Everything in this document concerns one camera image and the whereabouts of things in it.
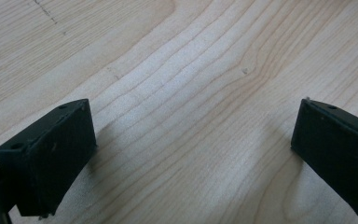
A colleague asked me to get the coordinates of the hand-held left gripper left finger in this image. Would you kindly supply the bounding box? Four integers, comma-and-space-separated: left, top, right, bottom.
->
0, 98, 98, 218

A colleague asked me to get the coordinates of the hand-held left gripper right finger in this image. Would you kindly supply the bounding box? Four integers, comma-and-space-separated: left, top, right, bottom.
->
290, 98, 358, 217

